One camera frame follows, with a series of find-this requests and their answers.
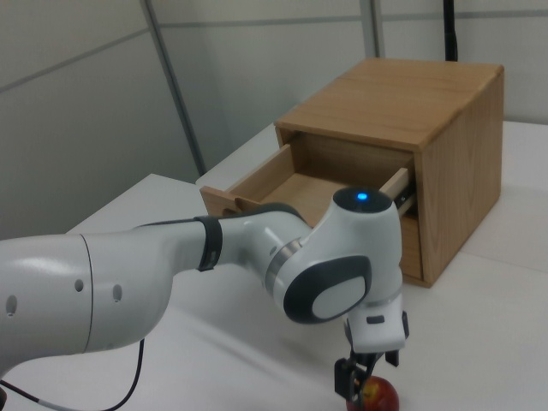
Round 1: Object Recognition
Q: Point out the wooden drawer with black handle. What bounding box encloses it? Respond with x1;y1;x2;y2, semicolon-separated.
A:
200;143;415;232

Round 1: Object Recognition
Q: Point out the wooden chest of drawers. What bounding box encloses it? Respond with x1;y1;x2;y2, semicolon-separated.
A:
273;57;506;288

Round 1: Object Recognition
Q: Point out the black pole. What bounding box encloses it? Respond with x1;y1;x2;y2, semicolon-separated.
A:
442;0;460;60

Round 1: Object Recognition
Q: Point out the grey partition post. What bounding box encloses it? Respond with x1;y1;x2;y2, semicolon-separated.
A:
142;0;207;177
367;0;385;59

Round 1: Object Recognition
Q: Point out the wooden drawer with slot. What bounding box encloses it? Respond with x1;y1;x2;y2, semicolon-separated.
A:
399;212;426;280

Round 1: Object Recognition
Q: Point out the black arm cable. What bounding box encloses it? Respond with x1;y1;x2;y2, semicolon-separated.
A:
0;337;146;411

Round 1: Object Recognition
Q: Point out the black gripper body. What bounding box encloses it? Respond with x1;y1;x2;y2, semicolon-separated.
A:
343;311;411;359

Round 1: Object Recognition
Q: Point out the red apple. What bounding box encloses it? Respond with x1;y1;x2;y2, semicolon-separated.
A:
345;375;401;411

